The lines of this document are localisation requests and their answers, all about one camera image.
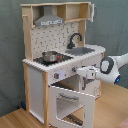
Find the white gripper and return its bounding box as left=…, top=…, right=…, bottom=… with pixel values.
left=77, top=66, right=99, bottom=79

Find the white oven door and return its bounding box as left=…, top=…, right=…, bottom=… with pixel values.
left=49, top=86, right=95, bottom=128

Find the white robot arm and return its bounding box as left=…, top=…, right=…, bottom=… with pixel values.
left=77, top=53, right=128, bottom=84

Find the wooden toy kitchen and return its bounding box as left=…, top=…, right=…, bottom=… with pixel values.
left=22, top=2, right=105, bottom=128

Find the white dishwasher door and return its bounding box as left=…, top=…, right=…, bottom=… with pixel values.
left=79, top=59, right=101, bottom=98

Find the grey toy sink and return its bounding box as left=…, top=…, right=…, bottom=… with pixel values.
left=66, top=47, right=94, bottom=56

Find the black toy faucet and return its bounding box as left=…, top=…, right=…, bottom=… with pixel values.
left=67, top=33, right=82, bottom=49

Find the black stovetop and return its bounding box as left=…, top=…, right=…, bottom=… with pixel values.
left=34, top=54, right=71, bottom=66

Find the left red stove knob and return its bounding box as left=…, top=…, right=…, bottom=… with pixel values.
left=54, top=73, right=60, bottom=79

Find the silver toy pot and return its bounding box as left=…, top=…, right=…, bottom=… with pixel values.
left=42, top=51, right=58, bottom=62

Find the grey range hood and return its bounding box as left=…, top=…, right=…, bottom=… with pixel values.
left=35, top=5, right=64, bottom=27

